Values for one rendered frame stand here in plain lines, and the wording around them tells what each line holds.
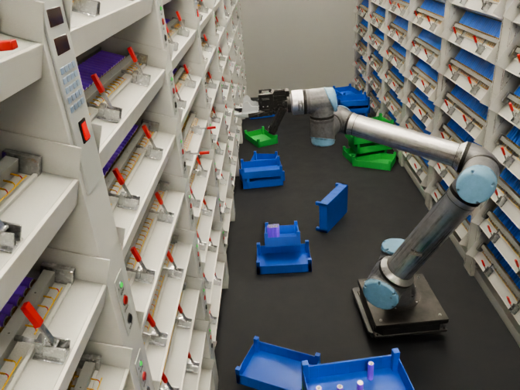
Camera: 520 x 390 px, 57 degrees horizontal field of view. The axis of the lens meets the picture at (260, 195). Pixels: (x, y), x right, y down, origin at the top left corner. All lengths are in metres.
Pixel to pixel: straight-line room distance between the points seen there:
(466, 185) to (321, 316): 1.03
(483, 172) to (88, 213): 1.27
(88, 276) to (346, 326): 1.68
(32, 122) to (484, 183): 1.36
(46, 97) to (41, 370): 0.36
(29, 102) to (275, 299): 1.95
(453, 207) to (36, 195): 1.39
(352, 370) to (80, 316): 1.02
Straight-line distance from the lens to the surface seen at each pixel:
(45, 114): 0.72
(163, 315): 1.33
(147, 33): 1.38
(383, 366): 1.63
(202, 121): 2.12
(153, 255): 1.22
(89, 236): 0.79
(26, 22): 0.70
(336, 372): 1.60
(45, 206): 0.68
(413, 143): 1.86
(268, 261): 2.75
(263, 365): 2.18
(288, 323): 2.36
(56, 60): 0.72
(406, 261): 1.93
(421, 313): 2.26
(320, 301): 2.48
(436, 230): 1.82
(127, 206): 1.03
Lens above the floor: 1.60
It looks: 27 degrees down
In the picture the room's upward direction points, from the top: 4 degrees counter-clockwise
